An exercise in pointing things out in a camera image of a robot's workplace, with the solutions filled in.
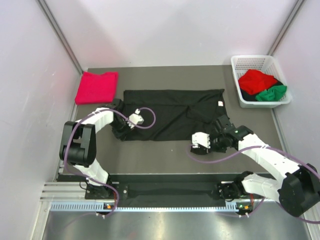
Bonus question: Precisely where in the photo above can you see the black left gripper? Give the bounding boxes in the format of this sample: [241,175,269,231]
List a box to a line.
[109,117,135,142]

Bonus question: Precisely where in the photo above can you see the black t shirt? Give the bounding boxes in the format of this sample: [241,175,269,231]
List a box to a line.
[119,89,227,141]

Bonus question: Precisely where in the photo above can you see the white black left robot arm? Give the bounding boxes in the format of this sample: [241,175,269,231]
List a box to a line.
[59,98,131,199]

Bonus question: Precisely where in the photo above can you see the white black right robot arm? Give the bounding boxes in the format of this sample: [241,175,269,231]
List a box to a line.
[190,115,320,217]

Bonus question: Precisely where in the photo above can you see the folded pink t shirt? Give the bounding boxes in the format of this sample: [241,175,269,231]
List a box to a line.
[74,72,119,105]

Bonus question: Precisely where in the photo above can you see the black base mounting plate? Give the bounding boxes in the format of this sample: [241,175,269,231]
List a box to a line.
[84,182,249,201]

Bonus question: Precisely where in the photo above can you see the black shirt in basket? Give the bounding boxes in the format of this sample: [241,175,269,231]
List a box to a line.
[240,80,284,102]

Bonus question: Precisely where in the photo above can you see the red t shirt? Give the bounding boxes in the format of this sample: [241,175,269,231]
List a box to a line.
[238,69,277,94]

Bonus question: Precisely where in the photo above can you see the green t shirt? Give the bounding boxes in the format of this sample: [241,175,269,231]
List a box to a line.
[255,85,287,102]

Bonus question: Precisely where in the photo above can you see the white plastic basket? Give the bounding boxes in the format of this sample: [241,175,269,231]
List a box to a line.
[231,55,291,109]

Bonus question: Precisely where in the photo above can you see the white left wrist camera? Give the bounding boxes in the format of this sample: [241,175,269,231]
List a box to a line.
[128,108,144,129]

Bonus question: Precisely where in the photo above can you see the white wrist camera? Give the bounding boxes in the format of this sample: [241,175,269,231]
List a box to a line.
[191,132,211,149]
[128,108,144,129]

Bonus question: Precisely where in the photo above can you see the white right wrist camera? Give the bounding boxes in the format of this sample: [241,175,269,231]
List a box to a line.
[191,132,211,149]

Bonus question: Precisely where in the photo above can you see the aluminium rail frame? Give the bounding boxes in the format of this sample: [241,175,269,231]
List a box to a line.
[39,181,313,202]

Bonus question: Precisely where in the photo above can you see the white slotted cable duct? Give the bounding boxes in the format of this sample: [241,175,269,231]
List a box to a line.
[50,201,253,212]

